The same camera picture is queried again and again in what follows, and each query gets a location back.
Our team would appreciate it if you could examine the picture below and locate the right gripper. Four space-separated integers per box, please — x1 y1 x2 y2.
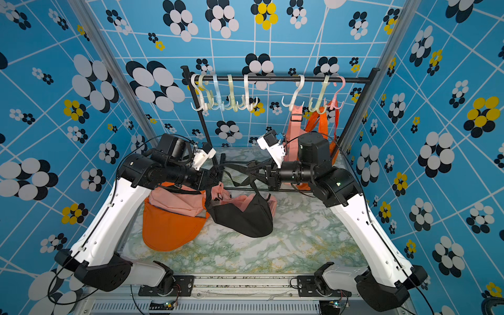
248 158 317 194

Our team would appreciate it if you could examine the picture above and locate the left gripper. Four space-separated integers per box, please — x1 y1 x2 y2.
169 163 223 190

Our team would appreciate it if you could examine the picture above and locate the orange sling bag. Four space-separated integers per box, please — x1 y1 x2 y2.
328 106 340 164
143 183 209 252
297 111 334 191

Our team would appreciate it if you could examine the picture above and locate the black sling bag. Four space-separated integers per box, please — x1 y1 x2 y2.
205 163 278 238

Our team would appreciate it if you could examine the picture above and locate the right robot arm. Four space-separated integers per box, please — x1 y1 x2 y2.
257 131 427 312

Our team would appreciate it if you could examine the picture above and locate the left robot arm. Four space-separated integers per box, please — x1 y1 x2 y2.
55 134 215 295

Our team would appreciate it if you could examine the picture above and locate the pink hook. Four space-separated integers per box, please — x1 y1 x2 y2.
326 76 346 110

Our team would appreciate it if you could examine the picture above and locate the white hook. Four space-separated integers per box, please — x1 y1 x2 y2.
238 74 257 112
281 75 305 112
190 73 208 112

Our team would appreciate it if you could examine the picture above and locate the light blue hook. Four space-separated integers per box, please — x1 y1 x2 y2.
212 74 224 112

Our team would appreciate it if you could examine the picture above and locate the black clothes rack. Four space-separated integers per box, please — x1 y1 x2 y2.
180 65 381 194

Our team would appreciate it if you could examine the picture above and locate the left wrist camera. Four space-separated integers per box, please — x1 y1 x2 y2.
192 143 216 171

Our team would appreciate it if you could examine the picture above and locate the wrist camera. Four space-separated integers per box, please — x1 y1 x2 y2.
257 130 286 168
192 143 216 171

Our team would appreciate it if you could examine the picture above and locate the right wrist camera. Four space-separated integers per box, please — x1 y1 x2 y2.
257 130 286 168

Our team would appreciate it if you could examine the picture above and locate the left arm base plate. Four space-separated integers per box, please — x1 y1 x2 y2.
138 275 195 297

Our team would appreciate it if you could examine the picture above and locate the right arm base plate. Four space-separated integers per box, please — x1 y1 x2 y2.
290 275 353 299

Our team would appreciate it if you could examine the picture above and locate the aluminium frame rail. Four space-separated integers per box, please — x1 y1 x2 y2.
74 272 418 315

